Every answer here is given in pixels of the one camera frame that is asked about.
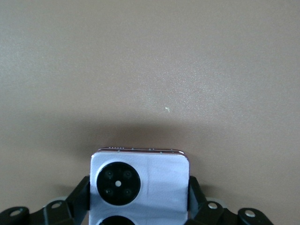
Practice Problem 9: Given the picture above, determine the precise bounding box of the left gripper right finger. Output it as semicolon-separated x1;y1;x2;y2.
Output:
187;175;274;225

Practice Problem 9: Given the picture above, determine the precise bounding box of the lilac flip phone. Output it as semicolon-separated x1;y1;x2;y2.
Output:
89;147;190;225

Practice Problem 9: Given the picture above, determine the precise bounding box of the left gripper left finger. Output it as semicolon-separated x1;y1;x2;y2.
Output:
0;175;91;225

